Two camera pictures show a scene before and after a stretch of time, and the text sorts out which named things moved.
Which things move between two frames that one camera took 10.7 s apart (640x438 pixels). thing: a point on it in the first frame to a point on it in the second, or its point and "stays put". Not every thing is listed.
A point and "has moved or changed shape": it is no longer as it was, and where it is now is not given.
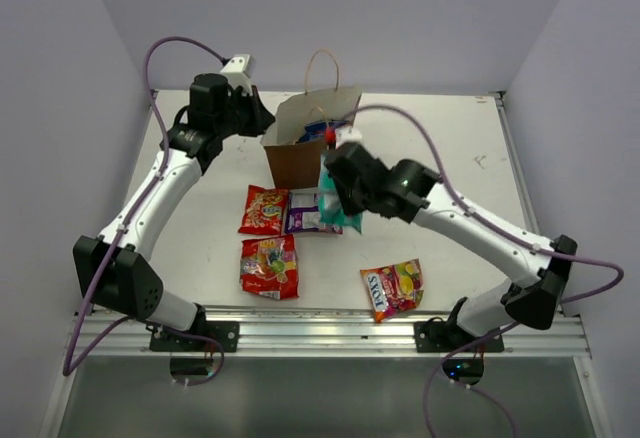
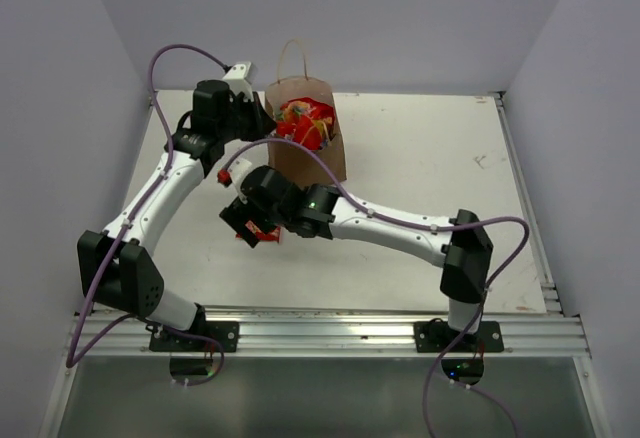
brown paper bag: [296, 162] has moved or changed shape
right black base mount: [436, 335] stays put
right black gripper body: [352, 200] to [238, 214]
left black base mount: [227, 333] stays put
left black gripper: [261, 118] stays put
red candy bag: [269, 267] to [306, 121]
